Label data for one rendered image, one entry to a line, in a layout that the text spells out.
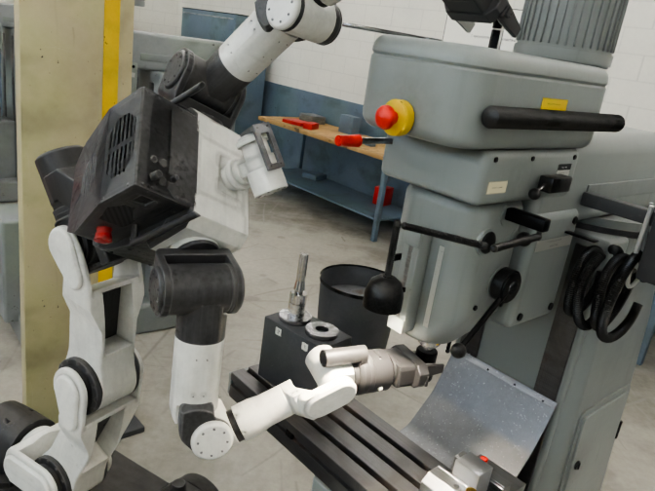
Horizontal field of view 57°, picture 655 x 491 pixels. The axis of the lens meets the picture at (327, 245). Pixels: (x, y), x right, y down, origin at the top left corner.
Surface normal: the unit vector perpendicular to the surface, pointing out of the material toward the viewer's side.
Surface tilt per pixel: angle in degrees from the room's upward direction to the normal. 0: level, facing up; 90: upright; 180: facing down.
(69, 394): 90
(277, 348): 90
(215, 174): 57
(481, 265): 90
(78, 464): 90
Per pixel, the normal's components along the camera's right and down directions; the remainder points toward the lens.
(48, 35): 0.65, 0.33
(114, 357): 0.84, 0.34
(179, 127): 0.79, -0.27
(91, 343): -0.51, 0.21
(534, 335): -0.75, 0.11
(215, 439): 0.33, 0.27
